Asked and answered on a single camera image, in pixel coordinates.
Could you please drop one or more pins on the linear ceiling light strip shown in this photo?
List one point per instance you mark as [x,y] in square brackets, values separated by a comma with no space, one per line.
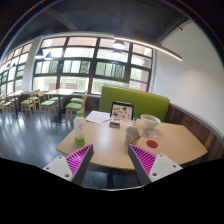
[153,46]

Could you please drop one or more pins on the white bowl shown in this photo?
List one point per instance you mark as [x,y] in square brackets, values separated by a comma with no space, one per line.
[149,121]

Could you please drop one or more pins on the wooden chair green seat middle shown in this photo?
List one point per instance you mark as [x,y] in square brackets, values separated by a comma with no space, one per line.
[45,106]

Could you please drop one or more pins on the dark pendant lamp right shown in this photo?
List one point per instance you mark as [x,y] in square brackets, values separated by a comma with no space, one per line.
[119,44]

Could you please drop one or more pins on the wooden chair green seat near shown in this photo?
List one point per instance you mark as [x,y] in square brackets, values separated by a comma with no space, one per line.
[76,104]

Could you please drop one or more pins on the white paper cup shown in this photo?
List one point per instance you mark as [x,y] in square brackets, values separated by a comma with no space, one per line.
[132,135]

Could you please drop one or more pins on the dark pendant lamp left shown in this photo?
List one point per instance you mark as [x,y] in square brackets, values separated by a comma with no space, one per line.
[39,54]

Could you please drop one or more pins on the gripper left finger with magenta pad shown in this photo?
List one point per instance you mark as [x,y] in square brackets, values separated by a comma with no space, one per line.
[73,166]

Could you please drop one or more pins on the wooden chair far left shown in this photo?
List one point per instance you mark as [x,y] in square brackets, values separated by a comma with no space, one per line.
[7,104]

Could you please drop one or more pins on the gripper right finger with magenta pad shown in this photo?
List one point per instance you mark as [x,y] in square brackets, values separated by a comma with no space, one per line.
[150,167]

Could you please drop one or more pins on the wooden chair green seat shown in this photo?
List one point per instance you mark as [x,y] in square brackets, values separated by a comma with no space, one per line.
[76,104]
[29,104]
[45,106]

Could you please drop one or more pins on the wooden chair green seat left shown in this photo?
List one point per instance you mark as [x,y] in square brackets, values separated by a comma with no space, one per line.
[29,104]

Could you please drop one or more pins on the white bottle with green label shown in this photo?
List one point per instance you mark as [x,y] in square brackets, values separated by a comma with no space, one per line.
[79,126]

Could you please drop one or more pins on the small dark box on table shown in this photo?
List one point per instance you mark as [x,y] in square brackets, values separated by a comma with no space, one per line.
[114,125]

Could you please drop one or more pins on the white paper sheet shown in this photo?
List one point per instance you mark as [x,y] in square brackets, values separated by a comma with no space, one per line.
[98,117]

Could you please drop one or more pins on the green upholstered bench backrest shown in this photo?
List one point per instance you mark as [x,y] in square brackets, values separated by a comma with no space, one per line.
[143,102]

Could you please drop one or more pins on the dark pendant lamp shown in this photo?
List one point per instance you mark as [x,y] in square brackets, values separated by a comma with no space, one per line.
[119,44]
[39,54]

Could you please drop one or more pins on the wooden dining table background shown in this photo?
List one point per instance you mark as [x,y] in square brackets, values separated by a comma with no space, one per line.
[60,93]

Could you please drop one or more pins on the small bottle with blue cap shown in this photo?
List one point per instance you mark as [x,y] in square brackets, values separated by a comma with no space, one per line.
[134,121]

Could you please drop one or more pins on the red round coaster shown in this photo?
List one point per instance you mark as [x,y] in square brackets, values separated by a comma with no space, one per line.
[152,144]

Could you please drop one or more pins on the laptop with stickers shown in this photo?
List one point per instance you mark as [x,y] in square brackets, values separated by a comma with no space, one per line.
[122,111]

